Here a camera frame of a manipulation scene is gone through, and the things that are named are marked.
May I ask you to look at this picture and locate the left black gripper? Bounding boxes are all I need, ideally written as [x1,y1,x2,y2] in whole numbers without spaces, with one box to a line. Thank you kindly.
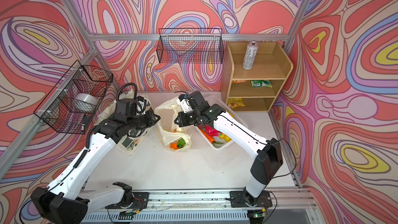
[125,109,161,132]

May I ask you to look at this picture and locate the leaf print canvas tote bag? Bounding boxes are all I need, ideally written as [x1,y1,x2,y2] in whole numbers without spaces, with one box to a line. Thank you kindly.
[88,90,160,155]

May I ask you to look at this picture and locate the white perforated plastic basket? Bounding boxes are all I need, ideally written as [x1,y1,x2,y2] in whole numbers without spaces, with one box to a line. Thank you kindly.
[195,95,248,150]

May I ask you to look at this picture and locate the cream plastic grocery bag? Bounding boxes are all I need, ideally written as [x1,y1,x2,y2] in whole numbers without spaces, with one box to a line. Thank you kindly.
[154,97,192,152]

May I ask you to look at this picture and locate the toy carrot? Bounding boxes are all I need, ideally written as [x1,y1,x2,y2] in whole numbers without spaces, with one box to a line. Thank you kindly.
[170,138,186,150]
[200,129,215,145]

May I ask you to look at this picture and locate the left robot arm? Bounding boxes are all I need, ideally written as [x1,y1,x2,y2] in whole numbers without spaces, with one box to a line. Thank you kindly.
[29,96,160,224]

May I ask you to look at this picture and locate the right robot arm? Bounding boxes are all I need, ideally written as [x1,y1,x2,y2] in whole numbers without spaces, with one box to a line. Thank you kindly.
[174,91,284,207]

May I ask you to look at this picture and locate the toy pink dragon fruit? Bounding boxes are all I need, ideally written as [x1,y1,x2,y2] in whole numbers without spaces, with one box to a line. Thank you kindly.
[205,125,219,137]

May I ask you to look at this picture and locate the yellow chips packet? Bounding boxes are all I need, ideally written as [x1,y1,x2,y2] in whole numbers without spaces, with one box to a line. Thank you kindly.
[227,97,246,109]

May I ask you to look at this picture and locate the white tape roll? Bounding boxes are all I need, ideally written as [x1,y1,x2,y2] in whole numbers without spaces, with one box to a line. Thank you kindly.
[72,93,98,113]

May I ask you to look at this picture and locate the wooden shelf unit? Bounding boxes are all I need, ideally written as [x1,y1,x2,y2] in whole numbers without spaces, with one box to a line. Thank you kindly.
[220,41,293,112]

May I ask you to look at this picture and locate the green snack packet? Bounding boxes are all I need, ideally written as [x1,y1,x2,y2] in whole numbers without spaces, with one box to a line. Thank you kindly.
[250,80,273,88]

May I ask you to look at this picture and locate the black wire basket left wall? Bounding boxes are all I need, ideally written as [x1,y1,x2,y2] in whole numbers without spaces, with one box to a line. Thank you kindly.
[34,61,113,134]

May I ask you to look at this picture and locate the black wire basket wall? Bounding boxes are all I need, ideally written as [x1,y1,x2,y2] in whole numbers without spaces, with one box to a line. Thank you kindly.
[34,61,113,134]
[156,28,224,64]

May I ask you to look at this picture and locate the black wire basket back wall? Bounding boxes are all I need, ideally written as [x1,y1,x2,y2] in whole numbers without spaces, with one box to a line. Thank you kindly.
[156,28,224,64]

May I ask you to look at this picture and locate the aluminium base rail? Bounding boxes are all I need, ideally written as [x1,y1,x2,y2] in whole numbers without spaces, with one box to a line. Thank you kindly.
[64,186,325,224]

